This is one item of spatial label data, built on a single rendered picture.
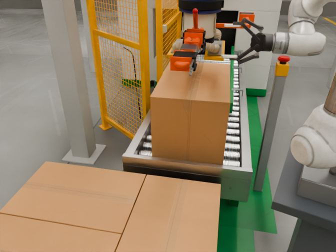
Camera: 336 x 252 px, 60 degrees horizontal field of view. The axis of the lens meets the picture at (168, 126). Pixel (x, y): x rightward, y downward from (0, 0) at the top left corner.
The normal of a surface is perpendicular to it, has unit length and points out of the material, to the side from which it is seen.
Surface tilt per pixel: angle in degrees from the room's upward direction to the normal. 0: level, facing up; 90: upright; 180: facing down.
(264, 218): 0
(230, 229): 0
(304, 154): 97
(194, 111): 90
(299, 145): 98
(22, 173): 0
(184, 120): 90
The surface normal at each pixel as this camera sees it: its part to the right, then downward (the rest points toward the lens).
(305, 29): -0.11, -0.37
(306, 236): -0.47, 0.44
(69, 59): -0.20, 0.49
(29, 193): 0.00, -0.86
